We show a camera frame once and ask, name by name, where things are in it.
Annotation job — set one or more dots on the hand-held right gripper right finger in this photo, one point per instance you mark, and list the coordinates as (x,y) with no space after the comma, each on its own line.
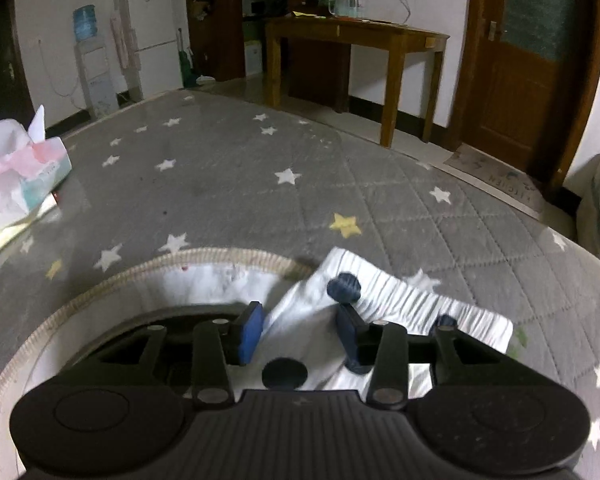
(350,342)

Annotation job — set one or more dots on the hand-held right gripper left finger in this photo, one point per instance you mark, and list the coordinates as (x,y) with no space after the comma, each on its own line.
(250,335)

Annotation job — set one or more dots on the white polka dot pants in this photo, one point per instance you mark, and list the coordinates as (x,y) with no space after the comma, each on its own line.
(405,300)

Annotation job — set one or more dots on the grey star-printed table cover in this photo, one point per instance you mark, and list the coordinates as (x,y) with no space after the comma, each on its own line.
(230,185)

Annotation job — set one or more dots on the grey printed doormat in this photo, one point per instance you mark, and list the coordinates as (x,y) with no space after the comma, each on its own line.
(500,180)

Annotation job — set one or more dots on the pink and white tissue box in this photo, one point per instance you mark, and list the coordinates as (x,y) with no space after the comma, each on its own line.
(35,175)

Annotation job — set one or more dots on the white storage box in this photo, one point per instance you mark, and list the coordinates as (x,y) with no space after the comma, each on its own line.
(253,59)

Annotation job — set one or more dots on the green mop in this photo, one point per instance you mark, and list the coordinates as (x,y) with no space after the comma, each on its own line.
(185,62)

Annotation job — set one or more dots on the brown wooden door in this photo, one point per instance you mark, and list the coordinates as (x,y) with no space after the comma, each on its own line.
(505,95)

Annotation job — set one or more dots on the white water dispenser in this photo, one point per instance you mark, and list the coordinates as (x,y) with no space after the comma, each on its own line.
(96,80)

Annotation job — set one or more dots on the wooden side table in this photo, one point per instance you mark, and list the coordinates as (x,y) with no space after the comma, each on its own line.
(355,30)

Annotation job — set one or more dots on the dark wooden shelf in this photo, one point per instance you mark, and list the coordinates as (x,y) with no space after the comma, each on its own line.
(225,20)

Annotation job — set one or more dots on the pink hanging cloth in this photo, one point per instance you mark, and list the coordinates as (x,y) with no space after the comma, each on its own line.
(120,40)

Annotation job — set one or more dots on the white refrigerator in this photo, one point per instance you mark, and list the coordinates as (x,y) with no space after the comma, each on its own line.
(152,25)

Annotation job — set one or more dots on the yellow paper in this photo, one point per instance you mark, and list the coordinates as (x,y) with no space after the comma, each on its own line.
(305,14)

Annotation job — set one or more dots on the glass jar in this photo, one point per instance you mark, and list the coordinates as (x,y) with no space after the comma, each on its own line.
(362,5)

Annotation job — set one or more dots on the glass pitcher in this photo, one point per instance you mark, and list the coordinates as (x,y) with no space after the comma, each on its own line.
(341,4)

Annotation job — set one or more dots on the blue water bottle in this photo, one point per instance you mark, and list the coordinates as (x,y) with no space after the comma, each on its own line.
(86,25)

